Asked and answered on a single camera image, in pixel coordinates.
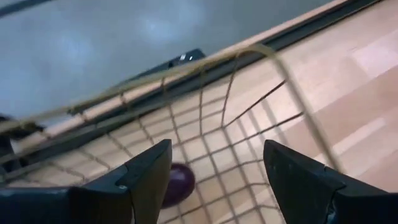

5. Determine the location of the black metal table frame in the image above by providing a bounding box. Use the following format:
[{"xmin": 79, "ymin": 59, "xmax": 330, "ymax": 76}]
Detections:
[{"xmin": 0, "ymin": 0, "xmax": 385, "ymax": 184}]

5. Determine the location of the metal wire basket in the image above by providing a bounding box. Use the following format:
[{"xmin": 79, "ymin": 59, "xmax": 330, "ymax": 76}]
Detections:
[{"xmin": 0, "ymin": 43, "xmax": 346, "ymax": 224}]

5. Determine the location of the long purple eggplant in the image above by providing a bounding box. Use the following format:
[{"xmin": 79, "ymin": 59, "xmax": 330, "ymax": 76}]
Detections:
[{"xmin": 161, "ymin": 162, "xmax": 196, "ymax": 208}]

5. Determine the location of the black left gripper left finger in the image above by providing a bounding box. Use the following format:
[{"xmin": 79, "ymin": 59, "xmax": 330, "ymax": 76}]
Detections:
[{"xmin": 0, "ymin": 139, "xmax": 173, "ymax": 224}]

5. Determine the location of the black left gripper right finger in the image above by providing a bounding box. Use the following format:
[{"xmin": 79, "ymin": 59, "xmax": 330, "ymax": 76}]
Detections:
[{"xmin": 263, "ymin": 139, "xmax": 398, "ymax": 224}]

